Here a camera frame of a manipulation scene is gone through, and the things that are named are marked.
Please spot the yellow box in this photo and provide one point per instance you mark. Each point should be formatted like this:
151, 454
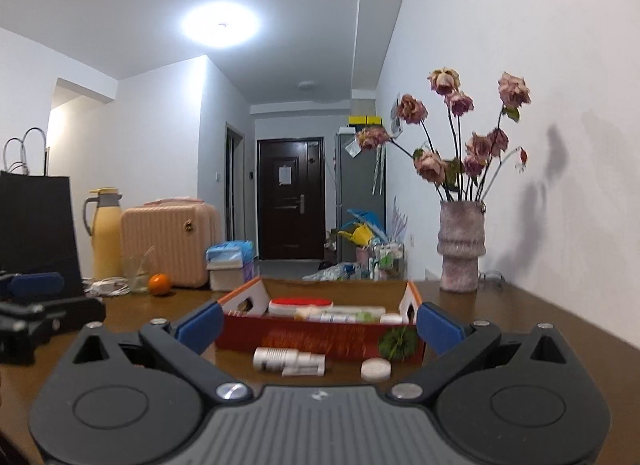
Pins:
365, 120

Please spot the wall picture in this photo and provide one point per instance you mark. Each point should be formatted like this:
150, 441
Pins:
396, 120

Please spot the white ribbed round cap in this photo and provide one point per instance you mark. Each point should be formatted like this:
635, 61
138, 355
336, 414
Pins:
375, 369

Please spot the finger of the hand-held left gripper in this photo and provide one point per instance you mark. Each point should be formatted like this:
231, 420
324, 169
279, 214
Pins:
35, 284

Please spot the blue tissue pack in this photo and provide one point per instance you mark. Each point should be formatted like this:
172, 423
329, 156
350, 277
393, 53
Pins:
230, 251

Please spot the pink ribbed suitcase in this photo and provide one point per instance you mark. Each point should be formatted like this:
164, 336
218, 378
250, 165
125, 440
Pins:
170, 245

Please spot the white tube with label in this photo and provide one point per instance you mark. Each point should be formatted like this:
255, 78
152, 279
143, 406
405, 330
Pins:
325, 316

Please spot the black paper bag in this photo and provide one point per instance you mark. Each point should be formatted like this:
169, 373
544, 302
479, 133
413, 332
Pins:
35, 225

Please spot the hanging folded umbrella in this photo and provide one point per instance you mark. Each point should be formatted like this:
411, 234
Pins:
378, 172

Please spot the grey ceramic vase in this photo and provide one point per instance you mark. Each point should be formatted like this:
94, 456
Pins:
461, 245

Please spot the dried rose bouquet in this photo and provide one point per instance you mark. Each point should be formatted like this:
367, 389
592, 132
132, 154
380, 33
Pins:
475, 150

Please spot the white storage box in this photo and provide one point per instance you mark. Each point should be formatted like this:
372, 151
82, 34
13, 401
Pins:
230, 277

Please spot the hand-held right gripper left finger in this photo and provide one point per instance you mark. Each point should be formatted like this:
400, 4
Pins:
200, 326

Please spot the white plastic bottle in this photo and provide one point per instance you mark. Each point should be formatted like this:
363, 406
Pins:
280, 360

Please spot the small ceiling lamp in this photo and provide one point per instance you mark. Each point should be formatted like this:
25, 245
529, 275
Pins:
307, 85

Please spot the orange fruit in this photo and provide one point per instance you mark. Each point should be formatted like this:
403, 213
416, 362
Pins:
160, 284

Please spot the paper sheet on refrigerator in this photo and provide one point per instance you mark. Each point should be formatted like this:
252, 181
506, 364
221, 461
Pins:
352, 147

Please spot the purple feather decoration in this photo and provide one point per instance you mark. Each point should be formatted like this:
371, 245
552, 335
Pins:
400, 220

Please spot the yellow thermos jug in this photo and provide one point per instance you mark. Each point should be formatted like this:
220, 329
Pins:
107, 240

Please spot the red and white case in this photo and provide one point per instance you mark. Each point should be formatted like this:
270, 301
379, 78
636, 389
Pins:
300, 306

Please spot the orange cardboard box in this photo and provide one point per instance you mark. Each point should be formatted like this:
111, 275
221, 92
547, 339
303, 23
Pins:
320, 337

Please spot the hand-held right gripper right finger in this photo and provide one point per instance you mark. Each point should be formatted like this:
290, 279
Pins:
440, 331

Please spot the round ceiling light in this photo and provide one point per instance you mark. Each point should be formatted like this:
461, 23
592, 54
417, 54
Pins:
220, 25

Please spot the clear plastic bags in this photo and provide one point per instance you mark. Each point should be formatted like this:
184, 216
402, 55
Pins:
332, 272

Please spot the blue and yellow toy pile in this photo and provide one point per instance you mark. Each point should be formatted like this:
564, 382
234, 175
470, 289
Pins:
362, 230

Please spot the long white tube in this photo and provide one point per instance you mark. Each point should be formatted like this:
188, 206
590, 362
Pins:
360, 309

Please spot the grey side door frame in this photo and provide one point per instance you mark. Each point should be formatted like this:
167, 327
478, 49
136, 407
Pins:
235, 180

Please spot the grey refrigerator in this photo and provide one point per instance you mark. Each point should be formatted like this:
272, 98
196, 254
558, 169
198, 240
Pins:
357, 185

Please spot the clear drinking glass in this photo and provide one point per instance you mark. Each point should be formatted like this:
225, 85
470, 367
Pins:
135, 277

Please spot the dark brown entrance door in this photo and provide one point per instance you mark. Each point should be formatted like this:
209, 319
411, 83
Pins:
290, 200

